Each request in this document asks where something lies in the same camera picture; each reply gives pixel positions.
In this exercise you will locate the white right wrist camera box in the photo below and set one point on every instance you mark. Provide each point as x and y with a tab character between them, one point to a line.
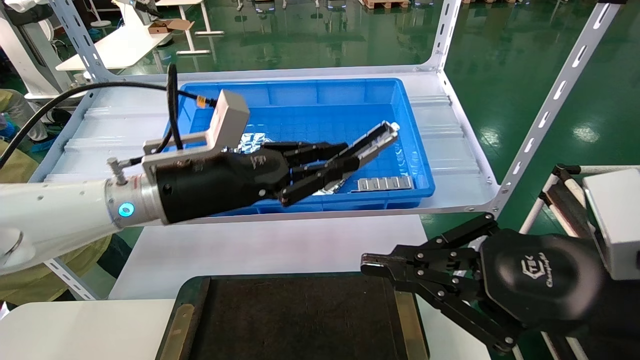
615	220

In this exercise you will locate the black flat container tray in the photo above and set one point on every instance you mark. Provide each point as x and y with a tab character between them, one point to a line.
300	320

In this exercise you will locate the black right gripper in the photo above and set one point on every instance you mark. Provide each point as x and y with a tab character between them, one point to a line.
540	280

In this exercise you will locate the grey slotted flat part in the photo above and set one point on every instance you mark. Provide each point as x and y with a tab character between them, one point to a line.
382	184

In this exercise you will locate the large blue plastic bin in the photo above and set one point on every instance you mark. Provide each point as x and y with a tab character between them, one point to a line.
325	110

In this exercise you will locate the grey metal shelf rack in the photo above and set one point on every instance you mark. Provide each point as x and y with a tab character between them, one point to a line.
450	150

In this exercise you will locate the white desk with T-foot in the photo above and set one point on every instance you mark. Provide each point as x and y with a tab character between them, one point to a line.
190	30

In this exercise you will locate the white tube frame stand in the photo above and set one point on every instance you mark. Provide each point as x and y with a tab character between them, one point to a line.
615	169

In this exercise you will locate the long black channel part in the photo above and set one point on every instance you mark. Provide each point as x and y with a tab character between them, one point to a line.
372	142

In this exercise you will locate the open cardboard box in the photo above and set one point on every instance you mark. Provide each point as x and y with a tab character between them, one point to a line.
170	26

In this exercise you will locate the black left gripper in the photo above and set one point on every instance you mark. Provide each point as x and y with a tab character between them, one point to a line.
220	185

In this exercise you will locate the wooden pallet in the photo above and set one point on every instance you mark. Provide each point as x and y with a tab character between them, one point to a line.
377	4

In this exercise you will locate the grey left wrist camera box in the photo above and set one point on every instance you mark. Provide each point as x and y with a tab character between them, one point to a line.
227	117

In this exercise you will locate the crumpled silver foil bag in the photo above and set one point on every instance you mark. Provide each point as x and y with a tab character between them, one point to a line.
250	142

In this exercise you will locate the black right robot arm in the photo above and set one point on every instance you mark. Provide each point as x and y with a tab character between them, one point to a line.
620	325

